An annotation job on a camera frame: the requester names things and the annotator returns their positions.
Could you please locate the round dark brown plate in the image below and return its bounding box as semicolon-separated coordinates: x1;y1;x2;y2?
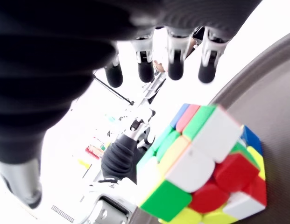
130;30;290;224

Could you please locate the multicoloured Rubik's cube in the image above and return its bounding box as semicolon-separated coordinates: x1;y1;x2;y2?
136;103;268;224

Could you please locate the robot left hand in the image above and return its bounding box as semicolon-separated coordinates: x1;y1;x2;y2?
100;108;157;185

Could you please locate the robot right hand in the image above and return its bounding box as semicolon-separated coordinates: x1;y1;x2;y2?
0;0;262;210

